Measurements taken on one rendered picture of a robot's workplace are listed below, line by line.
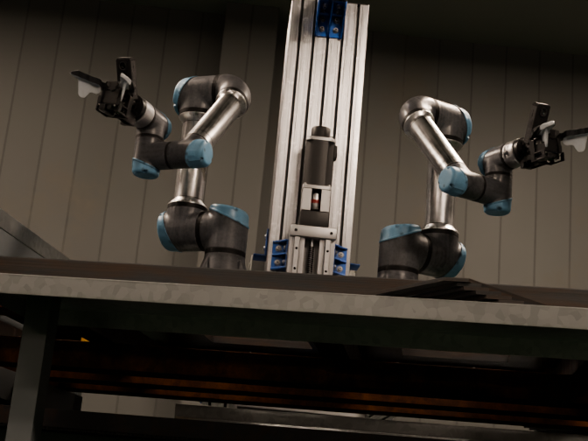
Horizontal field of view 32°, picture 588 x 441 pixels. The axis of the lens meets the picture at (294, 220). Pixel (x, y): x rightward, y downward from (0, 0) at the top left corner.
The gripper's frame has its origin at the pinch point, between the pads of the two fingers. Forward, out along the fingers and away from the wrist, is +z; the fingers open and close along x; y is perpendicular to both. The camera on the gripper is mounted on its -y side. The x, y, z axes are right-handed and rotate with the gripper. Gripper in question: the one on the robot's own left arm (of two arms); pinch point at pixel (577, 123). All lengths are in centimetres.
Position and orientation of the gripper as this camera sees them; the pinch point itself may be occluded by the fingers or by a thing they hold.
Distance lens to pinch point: 274.2
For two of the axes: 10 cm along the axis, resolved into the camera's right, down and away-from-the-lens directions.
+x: -8.7, -0.8, -5.0
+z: 5.0, -1.9, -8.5
